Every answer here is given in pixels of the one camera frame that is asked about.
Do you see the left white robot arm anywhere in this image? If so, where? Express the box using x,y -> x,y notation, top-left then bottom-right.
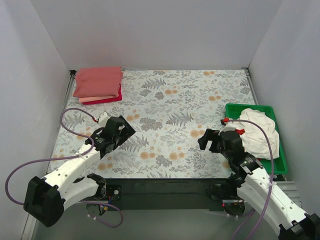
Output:
23,113 -> 136,227

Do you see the green plastic tray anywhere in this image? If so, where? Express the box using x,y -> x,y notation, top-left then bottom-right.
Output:
224,103 -> 288,175

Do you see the aluminium frame rail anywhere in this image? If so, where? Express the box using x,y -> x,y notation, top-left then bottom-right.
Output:
276,181 -> 302,208

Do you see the folded salmon pink t-shirt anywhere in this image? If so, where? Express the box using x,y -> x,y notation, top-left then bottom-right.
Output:
73,66 -> 123,98

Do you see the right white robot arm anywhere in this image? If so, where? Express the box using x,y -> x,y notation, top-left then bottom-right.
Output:
198,129 -> 320,240

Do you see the folded crimson t-shirt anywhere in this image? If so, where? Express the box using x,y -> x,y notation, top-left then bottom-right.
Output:
81,86 -> 123,105

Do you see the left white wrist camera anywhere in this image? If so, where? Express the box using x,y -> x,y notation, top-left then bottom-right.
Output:
96,111 -> 110,127

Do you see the white printed t-shirt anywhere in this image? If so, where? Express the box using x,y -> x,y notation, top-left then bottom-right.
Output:
238,108 -> 280,160

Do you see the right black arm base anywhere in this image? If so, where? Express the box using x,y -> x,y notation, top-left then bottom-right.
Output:
205,184 -> 246,217

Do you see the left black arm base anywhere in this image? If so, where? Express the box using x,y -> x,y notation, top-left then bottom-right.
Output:
83,185 -> 122,218

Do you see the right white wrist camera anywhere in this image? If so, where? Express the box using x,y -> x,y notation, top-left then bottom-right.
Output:
219,117 -> 245,135

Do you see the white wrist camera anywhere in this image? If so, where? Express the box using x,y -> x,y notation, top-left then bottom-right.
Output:
96,111 -> 110,127
219,117 -> 245,135

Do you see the folded light peach t-shirt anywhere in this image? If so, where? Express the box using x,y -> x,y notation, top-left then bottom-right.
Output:
78,93 -> 122,103

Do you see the floral patterned table mat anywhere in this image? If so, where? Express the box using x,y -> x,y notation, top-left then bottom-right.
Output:
48,69 -> 255,178

